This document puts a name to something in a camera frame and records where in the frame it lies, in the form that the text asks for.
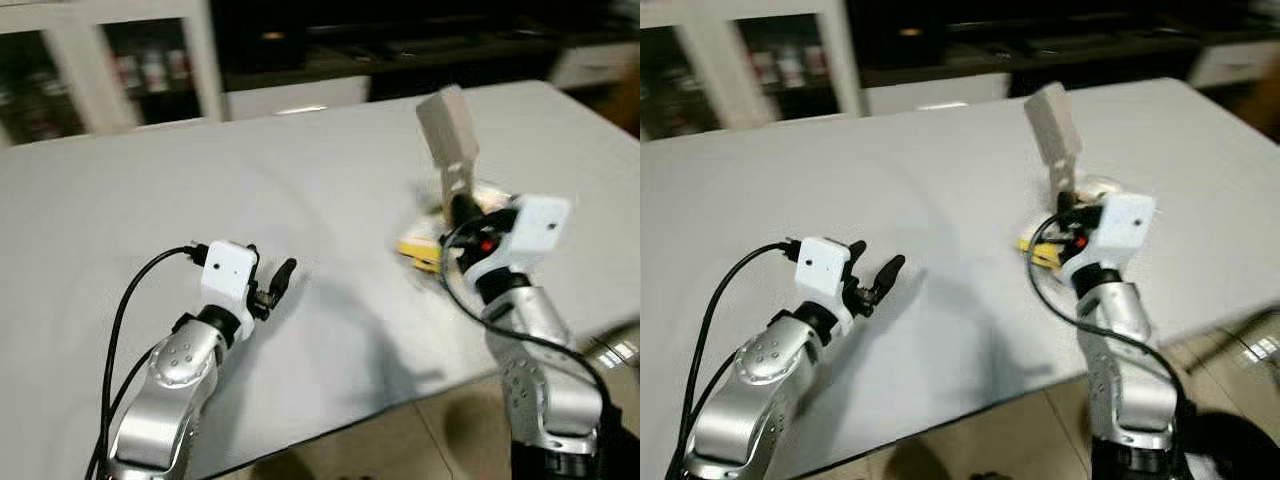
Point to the dark low shelf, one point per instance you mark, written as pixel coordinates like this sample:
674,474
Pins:
400,50
1050,45

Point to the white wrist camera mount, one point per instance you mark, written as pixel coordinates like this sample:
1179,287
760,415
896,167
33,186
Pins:
228,275
825,275
1125,225
540,225

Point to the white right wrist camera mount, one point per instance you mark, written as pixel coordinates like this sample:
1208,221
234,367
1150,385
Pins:
540,225
1125,225

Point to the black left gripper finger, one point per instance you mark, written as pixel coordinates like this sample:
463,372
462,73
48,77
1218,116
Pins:
254,256
858,254
888,275
283,277

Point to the beige cardboard piece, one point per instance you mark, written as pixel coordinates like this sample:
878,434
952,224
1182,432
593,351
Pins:
1052,125
448,130

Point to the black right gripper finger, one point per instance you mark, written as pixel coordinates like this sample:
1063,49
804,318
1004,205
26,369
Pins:
466,210
1069,202

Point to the clear plastic wrapper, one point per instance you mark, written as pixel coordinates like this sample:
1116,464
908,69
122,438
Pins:
1100,185
495,198

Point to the wide white drawer unit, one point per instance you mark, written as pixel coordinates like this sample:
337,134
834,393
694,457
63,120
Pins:
300,98
930,95

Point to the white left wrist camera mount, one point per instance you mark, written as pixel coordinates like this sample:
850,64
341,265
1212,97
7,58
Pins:
228,275
825,275

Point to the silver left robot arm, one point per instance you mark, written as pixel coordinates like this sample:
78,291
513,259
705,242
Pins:
760,390
170,390

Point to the white glass-door cabinet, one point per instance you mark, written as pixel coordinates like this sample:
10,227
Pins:
835,60
200,70

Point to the small white drawer unit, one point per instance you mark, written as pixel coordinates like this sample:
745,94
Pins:
1230,62
590,65

